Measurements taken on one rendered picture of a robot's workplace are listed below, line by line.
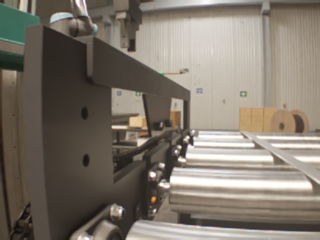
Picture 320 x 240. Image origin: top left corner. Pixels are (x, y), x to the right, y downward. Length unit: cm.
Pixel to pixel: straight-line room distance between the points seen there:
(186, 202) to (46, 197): 36
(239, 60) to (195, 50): 206
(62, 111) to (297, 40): 1173
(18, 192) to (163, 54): 1052
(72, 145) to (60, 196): 6
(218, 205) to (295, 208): 17
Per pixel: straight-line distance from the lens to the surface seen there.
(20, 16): 131
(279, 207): 57
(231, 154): 84
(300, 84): 1157
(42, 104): 25
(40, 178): 27
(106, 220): 37
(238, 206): 56
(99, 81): 34
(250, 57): 1121
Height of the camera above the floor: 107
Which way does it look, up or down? 3 degrees down
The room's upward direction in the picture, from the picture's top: straight up
